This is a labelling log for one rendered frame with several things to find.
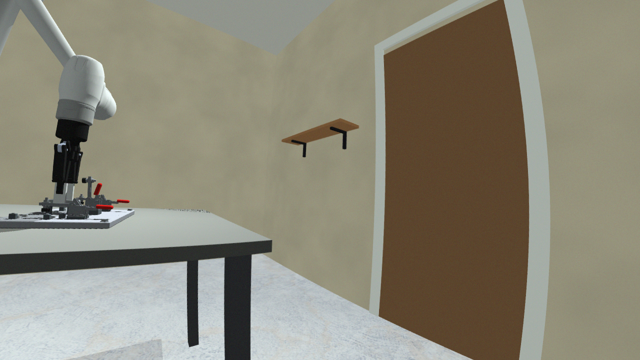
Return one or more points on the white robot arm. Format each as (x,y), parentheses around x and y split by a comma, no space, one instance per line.
(83,95)

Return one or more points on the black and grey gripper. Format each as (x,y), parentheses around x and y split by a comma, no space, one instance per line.
(67,158)

